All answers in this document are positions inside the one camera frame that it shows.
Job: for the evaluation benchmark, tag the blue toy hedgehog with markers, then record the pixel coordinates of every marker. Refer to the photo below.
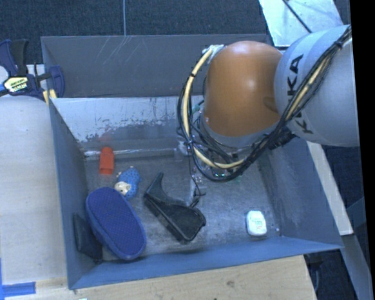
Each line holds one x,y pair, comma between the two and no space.
130,179

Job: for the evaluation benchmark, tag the black flat block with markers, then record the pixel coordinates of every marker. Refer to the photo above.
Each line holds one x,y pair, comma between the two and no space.
84,238

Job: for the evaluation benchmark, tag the pale wood board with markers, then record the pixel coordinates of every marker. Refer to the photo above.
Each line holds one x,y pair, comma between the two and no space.
25,178

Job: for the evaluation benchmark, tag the orange small bottle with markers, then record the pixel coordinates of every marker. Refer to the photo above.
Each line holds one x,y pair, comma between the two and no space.
106,160

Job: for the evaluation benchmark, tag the grey metal bin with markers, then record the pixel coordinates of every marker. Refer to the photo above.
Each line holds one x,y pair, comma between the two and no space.
231,214

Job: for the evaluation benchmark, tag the black shoe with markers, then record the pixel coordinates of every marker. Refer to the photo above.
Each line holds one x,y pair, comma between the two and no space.
179,216

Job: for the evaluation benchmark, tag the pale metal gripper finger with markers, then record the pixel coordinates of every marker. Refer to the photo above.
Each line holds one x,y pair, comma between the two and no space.
181,149
198,188

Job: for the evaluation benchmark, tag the blue dotted slipper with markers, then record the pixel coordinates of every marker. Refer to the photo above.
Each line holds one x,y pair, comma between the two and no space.
115,223

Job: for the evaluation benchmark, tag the white small box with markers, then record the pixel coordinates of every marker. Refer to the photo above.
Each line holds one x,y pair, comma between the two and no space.
256,223

